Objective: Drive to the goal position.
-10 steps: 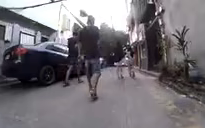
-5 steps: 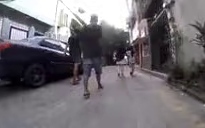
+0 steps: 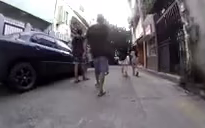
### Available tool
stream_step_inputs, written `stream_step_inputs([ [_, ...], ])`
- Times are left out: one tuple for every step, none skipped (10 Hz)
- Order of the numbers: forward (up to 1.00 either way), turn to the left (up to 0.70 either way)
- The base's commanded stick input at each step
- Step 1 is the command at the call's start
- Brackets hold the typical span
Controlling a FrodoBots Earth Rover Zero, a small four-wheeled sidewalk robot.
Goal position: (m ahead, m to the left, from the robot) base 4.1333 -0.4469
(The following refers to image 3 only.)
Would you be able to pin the person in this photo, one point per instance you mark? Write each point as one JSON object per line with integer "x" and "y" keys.
{"x": 78, "y": 50}
{"x": 98, "y": 40}
{"x": 125, "y": 61}
{"x": 134, "y": 60}

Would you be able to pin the trees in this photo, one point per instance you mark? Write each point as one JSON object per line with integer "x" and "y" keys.
{"x": 118, "y": 40}

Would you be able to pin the grey asphalt road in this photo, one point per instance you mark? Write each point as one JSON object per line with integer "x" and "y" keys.
{"x": 123, "y": 106}

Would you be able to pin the building with orange front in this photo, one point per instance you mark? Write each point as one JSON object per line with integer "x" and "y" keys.
{"x": 138, "y": 33}

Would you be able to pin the grey building with red sign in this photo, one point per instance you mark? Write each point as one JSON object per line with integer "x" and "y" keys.
{"x": 151, "y": 50}

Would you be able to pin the white building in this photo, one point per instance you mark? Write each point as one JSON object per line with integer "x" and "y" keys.
{"x": 65, "y": 20}

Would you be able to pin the dark blue car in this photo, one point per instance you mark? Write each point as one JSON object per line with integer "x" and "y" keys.
{"x": 40, "y": 56}

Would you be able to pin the metal bar gate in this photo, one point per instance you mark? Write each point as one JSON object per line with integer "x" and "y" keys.
{"x": 168, "y": 43}

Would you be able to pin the low grey building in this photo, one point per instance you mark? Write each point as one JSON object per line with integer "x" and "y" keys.
{"x": 20, "y": 23}

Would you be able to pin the grey wall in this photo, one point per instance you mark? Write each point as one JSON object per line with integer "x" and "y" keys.
{"x": 200, "y": 40}

